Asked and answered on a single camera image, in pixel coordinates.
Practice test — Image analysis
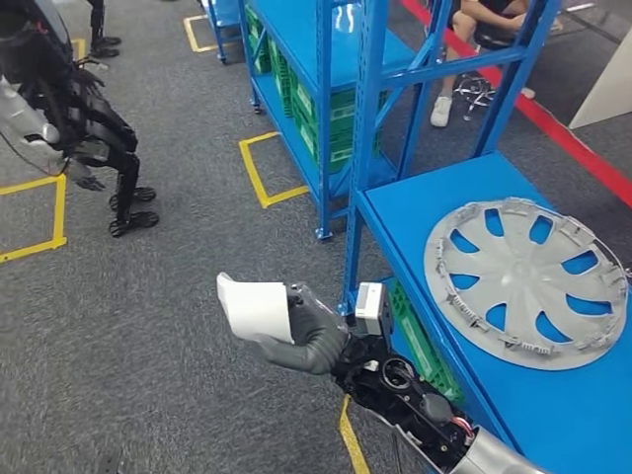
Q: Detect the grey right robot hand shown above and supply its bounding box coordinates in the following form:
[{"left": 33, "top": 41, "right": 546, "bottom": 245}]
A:
[{"left": 254, "top": 282, "right": 352, "bottom": 377}]

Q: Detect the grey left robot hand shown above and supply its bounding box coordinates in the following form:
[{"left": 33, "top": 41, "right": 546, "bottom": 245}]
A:
[{"left": 93, "top": 452, "right": 130, "bottom": 474}]

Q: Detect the white plastic shell part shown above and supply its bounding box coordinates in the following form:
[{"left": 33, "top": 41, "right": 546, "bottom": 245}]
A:
[{"left": 216, "top": 272, "right": 296, "bottom": 346}]

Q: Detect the blue metal shelf rack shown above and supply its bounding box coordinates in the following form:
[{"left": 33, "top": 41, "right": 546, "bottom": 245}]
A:
[
  {"left": 236, "top": 0, "right": 426, "bottom": 241},
  {"left": 200, "top": 0, "right": 248, "bottom": 65},
  {"left": 338, "top": 0, "right": 632, "bottom": 474}
]

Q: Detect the green plastic crate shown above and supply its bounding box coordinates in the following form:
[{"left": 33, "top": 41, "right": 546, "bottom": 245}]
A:
[
  {"left": 386, "top": 276, "right": 465, "bottom": 405},
  {"left": 291, "top": 81, "right": 391, "bottom": 175},
  {"left": 244, "top": 5, "right": 273, "bottom": 75},
  {"left": 267, "top": 39, "right": 298, "bottom": 119}
]

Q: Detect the silver wheel hubcap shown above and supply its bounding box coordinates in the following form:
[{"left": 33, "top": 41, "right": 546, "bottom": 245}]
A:
[{"left": 424, "top": 197, "right": 630, "bottom": 373}]

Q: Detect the black humanoid robot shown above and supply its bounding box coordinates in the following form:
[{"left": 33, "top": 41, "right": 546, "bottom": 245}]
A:
[{"left": 0, "top": 0, "right": 160, "bottom": 240}]

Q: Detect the person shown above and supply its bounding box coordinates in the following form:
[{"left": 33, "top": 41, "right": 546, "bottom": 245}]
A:
[
  {"left": 430, "top": 0, "right": 564, "bottom": 128},
  {"left": 87, "top": 0, "right": 122, "bottom": 60}
]

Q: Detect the black swivel chair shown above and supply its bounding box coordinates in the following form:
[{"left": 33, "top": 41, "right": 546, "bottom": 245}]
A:
[{"left": 453, "top": 26, "right": 537, "bottom": 123}]

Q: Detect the red floor tape line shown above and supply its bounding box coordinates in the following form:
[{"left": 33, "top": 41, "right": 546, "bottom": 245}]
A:
[{"left": 399, "top": 0, "right": 632, "bottom": 210}]

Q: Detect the white desk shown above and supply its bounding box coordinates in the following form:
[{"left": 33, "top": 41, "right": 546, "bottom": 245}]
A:
[{"left": 567, "top": 26, "right": 632, "bottom": 130}]

